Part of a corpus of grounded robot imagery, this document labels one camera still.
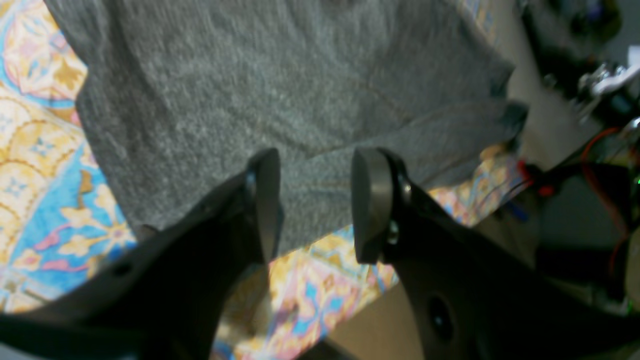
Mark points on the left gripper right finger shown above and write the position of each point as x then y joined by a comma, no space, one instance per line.
471,300

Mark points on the patterned tablecloth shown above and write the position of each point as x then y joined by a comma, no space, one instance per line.
60,221

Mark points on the grey t-shirt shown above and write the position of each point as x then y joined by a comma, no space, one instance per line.
179,94

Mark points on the red black clamp top left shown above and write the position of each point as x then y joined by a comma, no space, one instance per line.
534,179

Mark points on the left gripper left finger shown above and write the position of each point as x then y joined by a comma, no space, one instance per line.
163,299

